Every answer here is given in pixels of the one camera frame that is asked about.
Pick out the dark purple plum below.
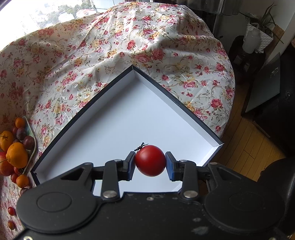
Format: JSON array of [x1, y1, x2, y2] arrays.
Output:
[[16, 128, 29, 141], [22, 136, 35, 150]]

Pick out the white box with dark rim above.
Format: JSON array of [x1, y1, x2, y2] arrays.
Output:
[[31, 65, 224, 193]]

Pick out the pale green plate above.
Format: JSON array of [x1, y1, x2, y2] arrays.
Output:
[[21, 116, 38, 174]]

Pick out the red yellow apple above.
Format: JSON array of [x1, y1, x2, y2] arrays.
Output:
[[0, 152, 15, 177]]

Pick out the white plastic bottle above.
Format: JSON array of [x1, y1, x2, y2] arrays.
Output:
[[242, 29, 260, 54]]

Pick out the dark glass side table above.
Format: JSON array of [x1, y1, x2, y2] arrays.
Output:
[[241, 53, 282, 139]]

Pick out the dark stool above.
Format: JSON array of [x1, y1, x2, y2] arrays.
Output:
[[228, 36, 265, 83]]

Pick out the potted aloe plant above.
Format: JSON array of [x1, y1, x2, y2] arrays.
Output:
[[244, 3, 285, 53]]

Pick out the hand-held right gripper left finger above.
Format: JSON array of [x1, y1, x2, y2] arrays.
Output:
[[60, 151, 136, 200]]

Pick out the large orange with stem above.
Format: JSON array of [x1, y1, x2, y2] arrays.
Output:
[[6, 142, 29, 168]]

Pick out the small tangerine with stem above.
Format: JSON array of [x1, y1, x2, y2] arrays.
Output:
[[16, 175, 30, 188]]

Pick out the floral tablecloth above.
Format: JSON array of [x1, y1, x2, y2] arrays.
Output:
[[0, 0, 237, 233]]

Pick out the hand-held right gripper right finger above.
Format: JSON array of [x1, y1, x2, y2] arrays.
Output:
[[165, 151, 235, 200]]

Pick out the black office chair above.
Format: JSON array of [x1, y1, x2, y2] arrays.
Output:
[[251, 158, 295, 236]]

